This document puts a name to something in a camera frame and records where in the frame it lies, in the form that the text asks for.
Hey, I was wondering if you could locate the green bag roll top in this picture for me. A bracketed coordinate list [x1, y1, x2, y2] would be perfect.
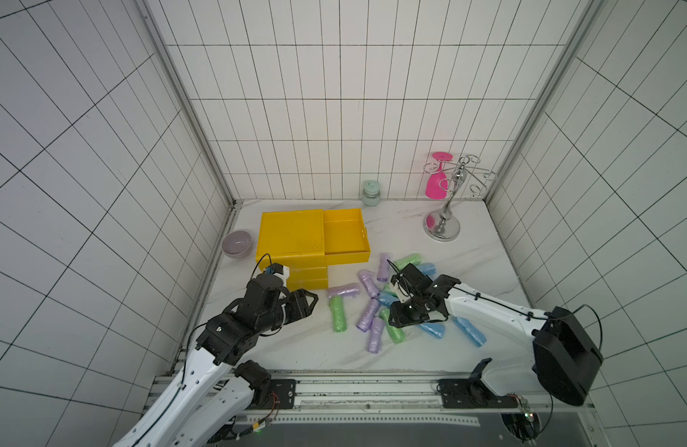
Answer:
[394, 253, 423, 270]

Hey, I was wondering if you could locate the green bag roll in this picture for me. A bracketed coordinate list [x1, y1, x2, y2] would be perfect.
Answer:
[379, 307, 406, 345]
[383, 283, 398, 297]
[330, 295, 347, 333]
[394, 253, 423, 270]

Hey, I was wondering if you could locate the yellow top drawer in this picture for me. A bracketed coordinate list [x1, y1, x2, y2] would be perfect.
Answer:
[323, 209, 371, 266]

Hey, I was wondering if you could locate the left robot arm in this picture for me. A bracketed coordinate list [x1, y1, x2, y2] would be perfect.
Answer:
[118, 264, 319, 446]

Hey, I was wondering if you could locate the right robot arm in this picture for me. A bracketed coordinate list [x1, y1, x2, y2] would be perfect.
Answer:
[388, 264, 604, 407]

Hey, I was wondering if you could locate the yellow drawer cabinet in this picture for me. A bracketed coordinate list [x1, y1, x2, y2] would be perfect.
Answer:
[256, 210, 329, 291]

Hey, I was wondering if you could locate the blue bag roll top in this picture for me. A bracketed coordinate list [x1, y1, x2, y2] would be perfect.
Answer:
[418, 263, 437, 279]

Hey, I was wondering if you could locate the blue bag roll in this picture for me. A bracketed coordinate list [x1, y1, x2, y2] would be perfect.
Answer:
[418, 263, 437, 279]
[453, 317, 487, 348]
[377, 292, 399, 308]
[420, 323, 446, 339]

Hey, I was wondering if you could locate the blue bag roll centre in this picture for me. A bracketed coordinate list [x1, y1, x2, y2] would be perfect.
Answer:
[377, 292, 399, 308]

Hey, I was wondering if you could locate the blue bag roll lower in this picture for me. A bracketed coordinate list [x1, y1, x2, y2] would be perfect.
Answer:
[420, 323, 446, 339]

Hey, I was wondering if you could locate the purple bag roll top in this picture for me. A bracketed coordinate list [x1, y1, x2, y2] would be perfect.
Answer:
[376, 253, 391, 283]

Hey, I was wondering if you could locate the purple bag roll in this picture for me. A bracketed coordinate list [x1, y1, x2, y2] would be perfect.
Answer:
[367, 317, 384, 354]
[357, 298, 380, 333]
[327, 283, 361, 299]
[358, 269, 381, 299]
[376, 253, 391, 283]

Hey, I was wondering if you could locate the purple bag roll bottom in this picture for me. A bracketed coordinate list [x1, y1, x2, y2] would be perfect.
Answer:
[367, 317, 384, 354]

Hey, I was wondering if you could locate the purple bag roll lower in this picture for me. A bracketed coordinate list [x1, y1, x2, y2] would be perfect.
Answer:
[357, 298, 380, 333]

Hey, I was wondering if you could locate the purple bag roll upper middle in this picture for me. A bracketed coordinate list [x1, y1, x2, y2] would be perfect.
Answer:
[358, 269, 381, 299]

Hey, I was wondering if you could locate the purple bag roll left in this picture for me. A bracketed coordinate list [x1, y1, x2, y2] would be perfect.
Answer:
[327, 283, 361, 299]

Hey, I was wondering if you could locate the chrome glass rack stand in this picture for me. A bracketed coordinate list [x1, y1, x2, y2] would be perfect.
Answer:
[423, 154, 497, 242]

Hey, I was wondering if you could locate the blue bag roll far right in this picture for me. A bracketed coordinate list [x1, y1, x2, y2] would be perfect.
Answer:
[453, 317, 487, 348]

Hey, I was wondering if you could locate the grey purple bowl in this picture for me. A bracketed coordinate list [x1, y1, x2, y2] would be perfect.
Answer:
[222, 230, 253, 259]

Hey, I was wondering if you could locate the mint green jar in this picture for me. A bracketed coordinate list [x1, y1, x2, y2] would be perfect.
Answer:
[361, 180, 381, 207]

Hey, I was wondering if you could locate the pink plastic wine glass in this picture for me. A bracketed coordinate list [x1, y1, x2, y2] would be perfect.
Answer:
[425, 152, 453, 200]

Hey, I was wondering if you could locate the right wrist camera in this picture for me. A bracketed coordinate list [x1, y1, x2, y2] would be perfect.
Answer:
[391, 274, 412, 298]

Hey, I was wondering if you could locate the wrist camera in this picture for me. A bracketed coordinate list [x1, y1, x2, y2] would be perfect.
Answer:
[265, 263, 291, 282]
[391, 274, 412, 298]

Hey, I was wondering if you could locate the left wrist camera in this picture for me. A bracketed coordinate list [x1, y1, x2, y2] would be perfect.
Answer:
[265, 263, 291, 282]

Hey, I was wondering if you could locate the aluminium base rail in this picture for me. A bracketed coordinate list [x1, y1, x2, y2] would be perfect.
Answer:
[144, 362, 600, 444]

